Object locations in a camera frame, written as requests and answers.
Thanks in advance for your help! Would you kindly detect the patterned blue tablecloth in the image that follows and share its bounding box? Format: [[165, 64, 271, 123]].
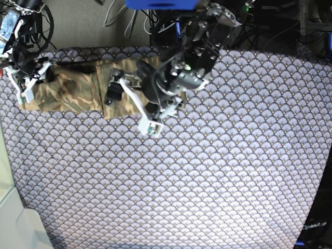
[[1, 51, 331, 248]]

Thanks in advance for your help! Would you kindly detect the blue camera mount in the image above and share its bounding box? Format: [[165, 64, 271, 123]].
[[126, 0, 198, 10]]

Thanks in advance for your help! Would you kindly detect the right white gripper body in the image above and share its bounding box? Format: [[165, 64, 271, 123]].
[[6, 61, 53, 105]]

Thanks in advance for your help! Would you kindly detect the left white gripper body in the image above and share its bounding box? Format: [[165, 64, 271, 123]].
[[108, 68, 184, 137]]

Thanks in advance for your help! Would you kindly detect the camouflage T-shirt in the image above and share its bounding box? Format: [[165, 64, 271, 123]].
[[19, 56, 187, 120]]

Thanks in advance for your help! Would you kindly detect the black OpenArm case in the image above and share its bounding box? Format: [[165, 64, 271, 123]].
[[294, 155, 331, 248]]

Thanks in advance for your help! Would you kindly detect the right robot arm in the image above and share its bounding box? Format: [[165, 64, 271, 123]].
[[1, 1, 54, 105]]

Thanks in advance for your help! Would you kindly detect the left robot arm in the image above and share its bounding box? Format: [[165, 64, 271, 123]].
[[104, 1, 246, 137]]

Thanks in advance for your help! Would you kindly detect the white plastic bin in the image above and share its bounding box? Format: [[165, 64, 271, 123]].
[[1, 132, 53, 248]]

